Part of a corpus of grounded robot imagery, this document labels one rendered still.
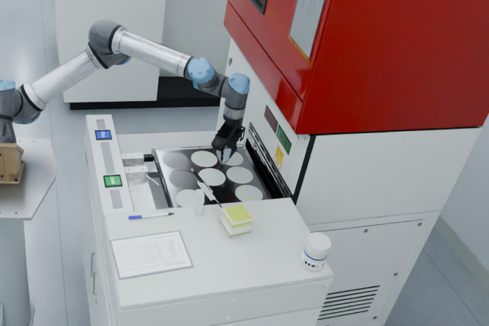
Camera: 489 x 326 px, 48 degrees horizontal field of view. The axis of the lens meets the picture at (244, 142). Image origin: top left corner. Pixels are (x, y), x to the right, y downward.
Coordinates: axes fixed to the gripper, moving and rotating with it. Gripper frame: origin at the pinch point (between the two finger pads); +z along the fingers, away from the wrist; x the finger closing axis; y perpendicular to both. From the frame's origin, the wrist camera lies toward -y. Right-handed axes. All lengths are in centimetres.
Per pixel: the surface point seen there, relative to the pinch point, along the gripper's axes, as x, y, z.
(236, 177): -8.3, -2.2, 1.7
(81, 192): 99, 30, 92
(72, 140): 139, 62, 91
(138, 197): 12.4, -32.5, 3.6
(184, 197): -0.4, -24.0, 1.6
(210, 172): 0.5, -6.4, 1.6
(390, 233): -63, 31, 19
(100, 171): 24.5, -38.0, -4.4
